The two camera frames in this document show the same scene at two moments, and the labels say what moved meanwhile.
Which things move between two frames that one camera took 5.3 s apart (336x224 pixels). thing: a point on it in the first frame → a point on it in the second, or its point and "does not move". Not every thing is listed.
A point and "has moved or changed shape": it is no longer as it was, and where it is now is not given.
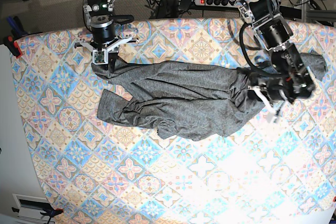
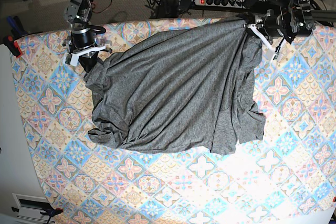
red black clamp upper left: (12, 45) does not move
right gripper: (104, 38) → (83, 47)
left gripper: (289, 87) → (272, 27)
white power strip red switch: (217, 2) does not move
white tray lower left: (31, 208) does not move
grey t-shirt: (183, 100) has moved or changed shape
